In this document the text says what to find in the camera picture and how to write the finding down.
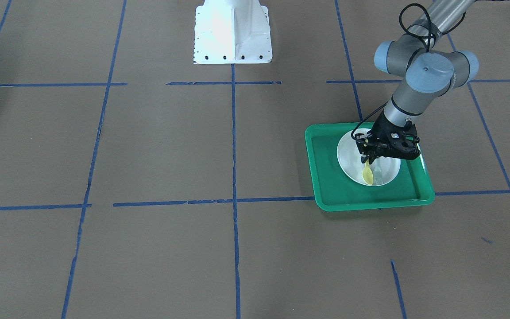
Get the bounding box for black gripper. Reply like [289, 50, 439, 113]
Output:
[355, 113, 421, 164]

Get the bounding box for yellow plastic spoon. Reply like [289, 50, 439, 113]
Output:
[362, 160, 375, 186]

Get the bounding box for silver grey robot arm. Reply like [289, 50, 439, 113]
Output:
[352, 0, 479, 164]

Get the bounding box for white round bowl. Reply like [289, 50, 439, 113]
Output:
[337, 131, 401, 187]

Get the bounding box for clear plastic fork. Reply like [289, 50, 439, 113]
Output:
[371, 160, 384, 186]

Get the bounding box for green plastic tray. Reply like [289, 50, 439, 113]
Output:
[304, 122, 435, 212]

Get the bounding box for horizontal blue tape strip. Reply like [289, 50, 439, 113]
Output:
[0, 190, 510, 211]

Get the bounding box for vertical blue tape strip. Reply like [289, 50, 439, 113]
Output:
[231, 63, 241, 319]

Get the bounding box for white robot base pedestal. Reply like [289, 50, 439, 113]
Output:
[193, 0, 273, 65]

